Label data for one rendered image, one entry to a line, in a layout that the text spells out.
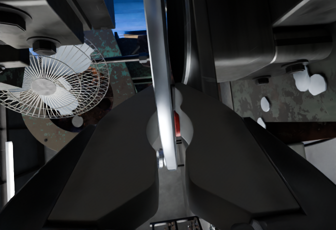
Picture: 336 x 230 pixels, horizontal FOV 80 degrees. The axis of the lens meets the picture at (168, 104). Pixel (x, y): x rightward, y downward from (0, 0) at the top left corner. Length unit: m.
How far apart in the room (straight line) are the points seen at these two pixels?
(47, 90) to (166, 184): 6.30
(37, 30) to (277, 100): 0.30
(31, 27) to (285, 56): 0.25
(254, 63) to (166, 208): 7.22
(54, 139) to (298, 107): 1.58
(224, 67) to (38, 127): 1.61
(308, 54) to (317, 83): 0.04
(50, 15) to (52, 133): 1.49
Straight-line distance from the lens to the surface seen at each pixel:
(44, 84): 1.08
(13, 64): 0.37
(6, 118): 6.00
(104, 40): 1.67
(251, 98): 0.37
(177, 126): 0.52
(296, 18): 0.21
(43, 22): 0.24
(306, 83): 0.27
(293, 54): 0.22
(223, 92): 0.50
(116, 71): 1.59
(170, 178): 7.08
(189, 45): 0.18
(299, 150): 0.53
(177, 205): 7.37
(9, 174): 4.08
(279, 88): 0.31
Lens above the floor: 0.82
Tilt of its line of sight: 5 degrees down
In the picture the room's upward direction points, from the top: 96 degrees counter-clockwise
